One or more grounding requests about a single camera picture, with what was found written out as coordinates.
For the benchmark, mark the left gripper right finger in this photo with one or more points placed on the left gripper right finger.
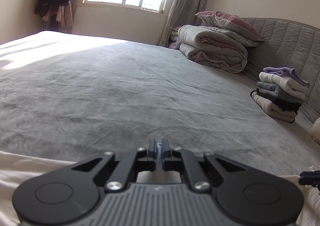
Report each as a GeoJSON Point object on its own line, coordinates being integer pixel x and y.
{"type": "Point", "coordinates": [194, 171]}

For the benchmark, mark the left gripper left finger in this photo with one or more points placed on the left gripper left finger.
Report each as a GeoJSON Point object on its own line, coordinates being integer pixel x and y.
{"type": "Point", "coordinates": [123, 169]}

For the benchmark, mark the white long-sleeve garment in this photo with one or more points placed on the white long-sleeve garment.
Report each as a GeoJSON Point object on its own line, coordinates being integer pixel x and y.
{"type": "Point", "coordinates": [16, 169]}

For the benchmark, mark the folded black garment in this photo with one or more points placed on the folded black garment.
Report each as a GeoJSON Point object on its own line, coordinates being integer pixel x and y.
{"type": "Point", "coordinates": [284, 105]}

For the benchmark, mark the folded beige garment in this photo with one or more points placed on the folded beige garment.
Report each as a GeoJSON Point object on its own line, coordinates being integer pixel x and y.
{"type": "Point", "coordinates": [272, 109]}

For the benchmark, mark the folded cream sweater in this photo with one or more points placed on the folded cream sweater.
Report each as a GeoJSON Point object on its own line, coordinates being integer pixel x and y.
{"type": "Point", "coordinates": [287, 84]}

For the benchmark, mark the grey plush bed blanket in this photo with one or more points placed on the grey plush bed blanket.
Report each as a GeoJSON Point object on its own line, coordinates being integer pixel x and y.
{"type": "Point", "coordinates": [71, 97]}

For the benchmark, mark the folded grey garment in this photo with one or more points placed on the folded grey garment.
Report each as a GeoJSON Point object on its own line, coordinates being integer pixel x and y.
{"type": "Point", "coordinates": [275, 91]}

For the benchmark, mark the folded lilac garment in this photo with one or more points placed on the folded lilac garment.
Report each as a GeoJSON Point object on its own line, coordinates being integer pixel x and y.
{"type": "Point", "coordinates": [286, 72]}

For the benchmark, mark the folded grey pink quilt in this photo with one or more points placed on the folded grey pink quilt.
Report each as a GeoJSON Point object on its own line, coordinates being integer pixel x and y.
{"type": "Point", "coordinates": [215, 49]}

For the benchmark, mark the grey quilted headboard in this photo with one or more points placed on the grey quilted headboard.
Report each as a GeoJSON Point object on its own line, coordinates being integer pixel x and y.
{"type": "Point", "coordinates": [287, 44]}

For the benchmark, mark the pink grey pillow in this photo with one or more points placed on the pink grey pillow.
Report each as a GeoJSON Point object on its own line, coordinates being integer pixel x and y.
{"type": "Point", "coordinates": [232, 26]}

